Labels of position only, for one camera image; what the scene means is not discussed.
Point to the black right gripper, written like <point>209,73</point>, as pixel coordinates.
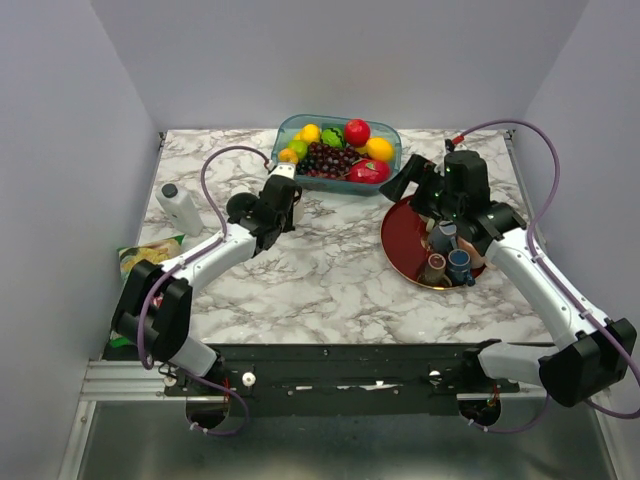
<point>412,170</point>

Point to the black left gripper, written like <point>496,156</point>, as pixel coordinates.
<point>289,224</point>

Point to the dark grey mug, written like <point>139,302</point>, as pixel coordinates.
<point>240,205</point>

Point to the brown mug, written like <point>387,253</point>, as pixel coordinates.
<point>433,272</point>

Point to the cream ceramic mug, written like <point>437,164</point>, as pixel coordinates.
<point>297,210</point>

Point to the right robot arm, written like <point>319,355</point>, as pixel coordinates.
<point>589,352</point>

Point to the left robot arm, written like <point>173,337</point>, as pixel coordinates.
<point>154,309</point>

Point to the grey blue mug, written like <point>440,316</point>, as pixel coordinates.
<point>442,239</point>

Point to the pink mug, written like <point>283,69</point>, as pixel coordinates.
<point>477,260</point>

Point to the dark blue mug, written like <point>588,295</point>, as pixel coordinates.
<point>458,268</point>

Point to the pink dragon fruit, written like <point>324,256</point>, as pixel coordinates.
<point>369,171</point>

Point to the yellow lemon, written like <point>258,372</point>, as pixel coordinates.
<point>380,149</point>

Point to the orange mandarin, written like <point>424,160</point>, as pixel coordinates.
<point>288,155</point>

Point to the red grape bunch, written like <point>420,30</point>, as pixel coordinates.
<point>339,175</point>

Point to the green lime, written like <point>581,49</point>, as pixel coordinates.
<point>299,147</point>

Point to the dark purple grape bunch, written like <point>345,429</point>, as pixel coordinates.
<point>324,158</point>

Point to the red round tray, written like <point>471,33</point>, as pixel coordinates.
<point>404,241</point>

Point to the red apple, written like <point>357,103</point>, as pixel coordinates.
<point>357,132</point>

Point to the teal plastic fruit tub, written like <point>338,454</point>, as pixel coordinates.
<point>293,125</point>

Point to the yellow pear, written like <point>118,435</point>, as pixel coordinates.
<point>310,133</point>

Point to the green striped melon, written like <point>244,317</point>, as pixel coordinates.
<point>333,137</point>

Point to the white bottle black cap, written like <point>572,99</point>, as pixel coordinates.
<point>180,209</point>

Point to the green chips bag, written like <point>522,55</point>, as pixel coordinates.
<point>155,252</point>

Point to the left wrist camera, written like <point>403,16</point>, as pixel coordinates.
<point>284,169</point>

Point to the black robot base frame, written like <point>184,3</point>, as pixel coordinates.
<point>352,380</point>

